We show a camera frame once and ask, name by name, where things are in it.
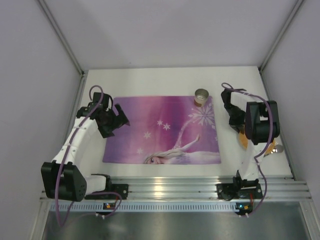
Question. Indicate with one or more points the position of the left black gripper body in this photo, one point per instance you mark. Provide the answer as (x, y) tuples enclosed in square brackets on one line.
[(116, 120)]

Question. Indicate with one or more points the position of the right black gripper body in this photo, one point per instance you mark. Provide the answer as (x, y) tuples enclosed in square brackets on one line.
[(229, 101)]

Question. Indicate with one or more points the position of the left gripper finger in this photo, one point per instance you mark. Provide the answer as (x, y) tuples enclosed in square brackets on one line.
[(121, 119), (106, 132)]

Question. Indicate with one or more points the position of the round wooden plate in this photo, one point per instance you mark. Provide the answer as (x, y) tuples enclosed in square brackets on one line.
[(244, 143)]

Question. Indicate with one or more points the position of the purple printed placemat cloth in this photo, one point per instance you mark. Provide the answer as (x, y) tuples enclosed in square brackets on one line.
[(164, 130)]

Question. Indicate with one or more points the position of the metal cup with brown sleeve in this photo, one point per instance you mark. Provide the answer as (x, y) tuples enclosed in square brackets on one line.
[(200, 97)]

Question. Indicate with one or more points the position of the teal handled spoon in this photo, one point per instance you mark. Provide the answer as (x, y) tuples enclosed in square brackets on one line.
[(277, 149)]

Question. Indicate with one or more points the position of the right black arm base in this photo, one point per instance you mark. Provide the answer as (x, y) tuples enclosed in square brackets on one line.
[(228, 192)]

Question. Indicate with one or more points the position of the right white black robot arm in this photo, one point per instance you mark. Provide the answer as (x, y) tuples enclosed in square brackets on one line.
[(258, 120)]

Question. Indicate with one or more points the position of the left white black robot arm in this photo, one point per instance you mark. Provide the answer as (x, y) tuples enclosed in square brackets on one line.
[(72, 177)]

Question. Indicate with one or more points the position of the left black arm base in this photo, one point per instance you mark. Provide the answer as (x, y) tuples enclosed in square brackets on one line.
[(116, 192)]

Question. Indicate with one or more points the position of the aluminium mounting rail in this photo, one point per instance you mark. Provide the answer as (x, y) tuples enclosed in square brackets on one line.
[(279, 189)]

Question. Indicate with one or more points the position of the slotted grey cable duct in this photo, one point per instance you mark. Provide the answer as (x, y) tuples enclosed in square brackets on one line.
[(156, 207)]

